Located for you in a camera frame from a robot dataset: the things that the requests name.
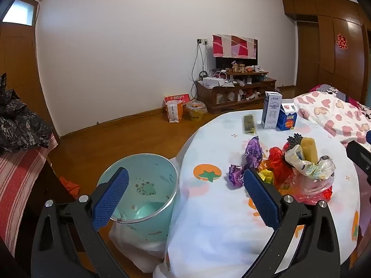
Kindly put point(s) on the dark wooden tv cabinet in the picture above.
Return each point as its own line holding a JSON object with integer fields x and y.
{"x": 208, "y": 92}

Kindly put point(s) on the green gold seaweed packet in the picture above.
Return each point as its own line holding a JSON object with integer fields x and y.
{"x": 249, "y": 124}

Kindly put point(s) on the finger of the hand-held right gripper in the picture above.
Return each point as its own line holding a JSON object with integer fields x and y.
{"x": 361, "y": 157}

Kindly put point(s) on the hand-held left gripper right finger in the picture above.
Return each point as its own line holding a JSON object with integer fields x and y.
{"x": 262, "y": 202}

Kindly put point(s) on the colourful patterned quilt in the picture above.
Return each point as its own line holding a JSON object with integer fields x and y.
{"x": 324, "y": 88}

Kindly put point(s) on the clear plastic bag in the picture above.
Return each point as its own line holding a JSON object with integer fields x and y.
{"x": 313, "y": 184}

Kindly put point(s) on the black television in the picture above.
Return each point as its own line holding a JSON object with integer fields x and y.
{"x": 223, "y": 62}

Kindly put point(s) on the small blue white carton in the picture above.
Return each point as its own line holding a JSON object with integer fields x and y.
{"x": 287, "y": 120}

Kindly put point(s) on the red cardboard box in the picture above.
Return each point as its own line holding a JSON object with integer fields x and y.
{"x": 185, "y": 99}

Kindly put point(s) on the teal cartoon print trash bin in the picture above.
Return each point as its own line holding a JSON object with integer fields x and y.
{"x": 150, "y": 179}

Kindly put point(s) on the orange red cloth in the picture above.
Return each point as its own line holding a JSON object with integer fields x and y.
{"x": 71, "y": 186}

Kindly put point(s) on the long orange white wrapper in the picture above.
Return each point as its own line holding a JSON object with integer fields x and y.
{"x": 309, "y": 150}

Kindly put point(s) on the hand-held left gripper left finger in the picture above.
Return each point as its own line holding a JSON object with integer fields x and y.
{"x": 111, "y": 199}

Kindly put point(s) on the red plastic bag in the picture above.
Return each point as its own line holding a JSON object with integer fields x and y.
{"x": 276, "y": 162}

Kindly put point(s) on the white plastic bag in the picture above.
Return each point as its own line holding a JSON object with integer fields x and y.
{"x": 298, "y": 159}

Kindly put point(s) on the yellow wrapper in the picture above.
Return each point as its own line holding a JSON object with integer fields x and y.
{"x": 266, "y": 176}

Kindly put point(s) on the white orange paper bag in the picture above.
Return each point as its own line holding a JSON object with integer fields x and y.
{"x": 174, "y": 111}

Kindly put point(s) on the white box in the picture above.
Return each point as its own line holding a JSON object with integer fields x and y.
{"x": 211, "y": 82}

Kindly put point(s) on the pink striped bed sheet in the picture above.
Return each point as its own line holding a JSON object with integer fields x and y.
{"x": 17, "y": 179}

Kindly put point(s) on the red pink patchwork cloth cover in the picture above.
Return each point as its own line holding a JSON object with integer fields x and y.
{"x": 232, "y": 45}

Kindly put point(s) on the purple foil wrapper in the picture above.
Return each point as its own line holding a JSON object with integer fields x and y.
{"x": 252, "y": 153}

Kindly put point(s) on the yellow bin with plastic liner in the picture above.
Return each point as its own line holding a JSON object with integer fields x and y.
{"x": 196, "y": 114}

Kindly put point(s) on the tall white milk carton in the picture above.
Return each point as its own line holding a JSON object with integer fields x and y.
{"x": 271, "y": 113}

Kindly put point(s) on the white pink heart blanket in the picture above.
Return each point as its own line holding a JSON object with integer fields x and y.
{"x": 333, "y": 113}

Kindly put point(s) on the frosted transom window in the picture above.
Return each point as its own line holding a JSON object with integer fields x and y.
{"x": 20, "y": 11}

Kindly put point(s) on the brown wooden wardrobe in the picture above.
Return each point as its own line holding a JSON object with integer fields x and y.
{"x": 347, "y": 63}

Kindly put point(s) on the red foam net sleeve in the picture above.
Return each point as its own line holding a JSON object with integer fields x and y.
{"x": 286, "y": 146}

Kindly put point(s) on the white persimmon print tablecloth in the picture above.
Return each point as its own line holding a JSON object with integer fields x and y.
{"x": 220, "y": 208}

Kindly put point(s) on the black printed cloth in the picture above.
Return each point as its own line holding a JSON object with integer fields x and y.
{"x": 20, "y": 121}

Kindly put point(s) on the dark grey foam net sleeve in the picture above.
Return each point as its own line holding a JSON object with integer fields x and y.
{"x": 295, "y": 140}

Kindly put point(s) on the wall socket with plugs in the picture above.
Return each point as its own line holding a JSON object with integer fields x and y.
{"x": 203, "y": 41}

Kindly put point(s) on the wooden door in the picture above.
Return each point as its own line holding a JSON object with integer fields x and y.
{"x": 17, "y": 58}

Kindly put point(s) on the red paper-cut decoration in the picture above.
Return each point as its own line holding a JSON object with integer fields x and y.
{"x": 342, "y": 42}

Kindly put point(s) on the dark wooden bed frame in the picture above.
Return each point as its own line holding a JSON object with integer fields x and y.
{"x": 55, "y": 179}

